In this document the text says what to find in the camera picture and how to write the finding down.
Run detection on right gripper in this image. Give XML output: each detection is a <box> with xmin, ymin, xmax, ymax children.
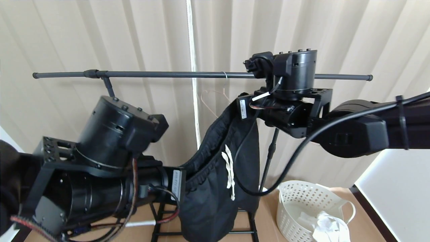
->
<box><xmin>238</xmin><ymin>93</ymin><xmax>314</xmax><ymax>138</ymax></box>

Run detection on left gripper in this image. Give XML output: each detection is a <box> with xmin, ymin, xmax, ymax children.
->
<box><xmin>69</xmin><ymin>166</ymin><xmax>186</xmax><ymax>220</ymax></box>

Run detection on black shorts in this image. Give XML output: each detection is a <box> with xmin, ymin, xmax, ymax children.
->
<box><xmin>178</xmin><ymin>97</ymin><xmax>261</xmax><ymax>242</ymax></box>

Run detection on white laundry basket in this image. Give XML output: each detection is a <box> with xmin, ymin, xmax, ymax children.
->
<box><xmin>276</xmin><ymin>180</ymin><xmax>356</xmax><ymax>242</ymax></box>

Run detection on pink clothes hanger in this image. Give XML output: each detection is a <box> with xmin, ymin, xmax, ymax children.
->
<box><xmin>201</xmin><ymin>72</ymin><xmax>233</xmax><ymax>119</ymax></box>

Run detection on black clothes rack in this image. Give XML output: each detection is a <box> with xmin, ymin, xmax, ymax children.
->
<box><xmin>33</xmin><ymin>70</ymin><xmax>373</xmax><ymax>242</ymax></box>

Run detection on white garment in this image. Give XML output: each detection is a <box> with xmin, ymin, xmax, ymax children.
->
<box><xmin>297</xmin><ymin>210</ymin><xmax>351</xmax><ymax>242</ymax></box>

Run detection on beige curtain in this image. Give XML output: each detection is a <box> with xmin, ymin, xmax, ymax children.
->
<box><xmin>0</xmin><ymin>0</ymin><xmax>430</xmax><ymax>189</ymax></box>

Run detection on black cable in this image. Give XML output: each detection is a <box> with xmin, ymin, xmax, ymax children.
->
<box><xmin>233</xmin><ymin>92</ymin><xmax>430</xmax><ymax>196</ymax></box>

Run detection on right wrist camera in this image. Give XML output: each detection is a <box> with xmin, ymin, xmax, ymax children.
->
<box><xmin>244</xmin><ymin>51</ymin><xmax>275</xmax><ymax>80</ymax></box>

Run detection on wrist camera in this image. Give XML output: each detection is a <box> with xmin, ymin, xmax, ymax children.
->
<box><xmin>244</xmin><ymin>51</ymin><xmax>275</xmax><ymax>80</ymax></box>
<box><xmin>133</xmin><ymin>114</ymin><xmax>169</xmax><ymax>153</ymax></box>

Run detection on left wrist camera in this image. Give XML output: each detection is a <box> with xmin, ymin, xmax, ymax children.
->
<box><xmin>133</xmin><ymin>114</ymin><xmax>169</xmax><ymax>153</ymax></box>

